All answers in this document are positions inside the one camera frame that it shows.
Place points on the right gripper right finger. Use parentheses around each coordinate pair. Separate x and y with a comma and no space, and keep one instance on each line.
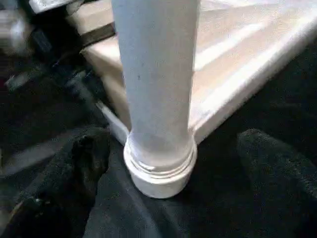
(280,178)

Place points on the white plastic table leg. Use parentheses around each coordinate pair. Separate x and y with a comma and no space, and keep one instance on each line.
(156,74)

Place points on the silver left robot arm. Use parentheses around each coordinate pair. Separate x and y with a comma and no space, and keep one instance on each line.
(15,32)

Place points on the white plastic table top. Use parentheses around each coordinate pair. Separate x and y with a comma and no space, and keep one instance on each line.
(235,62)

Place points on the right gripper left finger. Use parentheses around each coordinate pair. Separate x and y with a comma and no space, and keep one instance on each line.
(62,186)

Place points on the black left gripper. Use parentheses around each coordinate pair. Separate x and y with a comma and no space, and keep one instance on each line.
(54,44)

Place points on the black mat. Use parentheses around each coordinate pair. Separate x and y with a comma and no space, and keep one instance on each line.
(210,210)

